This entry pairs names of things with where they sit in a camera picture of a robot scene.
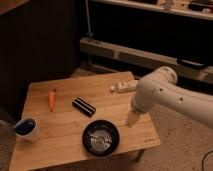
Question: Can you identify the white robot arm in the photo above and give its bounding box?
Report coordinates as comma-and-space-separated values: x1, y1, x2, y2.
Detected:
130, 66, 213, 129

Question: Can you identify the white bottle lying down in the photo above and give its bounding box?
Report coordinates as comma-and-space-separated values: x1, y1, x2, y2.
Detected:
110, 80, 138, 93

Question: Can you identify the black bowl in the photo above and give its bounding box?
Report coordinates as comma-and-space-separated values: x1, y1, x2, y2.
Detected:
82, 120, 120, 157

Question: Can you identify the black striped box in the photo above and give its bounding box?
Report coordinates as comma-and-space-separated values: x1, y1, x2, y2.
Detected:
72, 97, 96, 117

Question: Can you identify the wooden table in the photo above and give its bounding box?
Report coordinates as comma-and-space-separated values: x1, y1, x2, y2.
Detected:
9, 72, 160, 171

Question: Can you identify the grey metal beam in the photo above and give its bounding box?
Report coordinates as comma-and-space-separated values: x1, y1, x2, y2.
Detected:
80, 38, 213, 84

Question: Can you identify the orange carrot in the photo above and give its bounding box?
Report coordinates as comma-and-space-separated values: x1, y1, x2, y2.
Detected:
48, 89, 57, 112

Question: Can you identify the vertical metal pole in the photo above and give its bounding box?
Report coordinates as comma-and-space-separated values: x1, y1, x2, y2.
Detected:
85, 0, 93, 41

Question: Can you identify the white cup blue inside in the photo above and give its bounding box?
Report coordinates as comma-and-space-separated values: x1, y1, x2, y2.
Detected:
13, 118, 39, 142

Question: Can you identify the wooden shelf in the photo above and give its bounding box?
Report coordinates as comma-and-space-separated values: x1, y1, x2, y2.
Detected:
91, 0, 213, 21

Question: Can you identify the black handle object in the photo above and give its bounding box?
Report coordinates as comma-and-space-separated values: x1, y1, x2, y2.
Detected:
176, 58, 208, 70

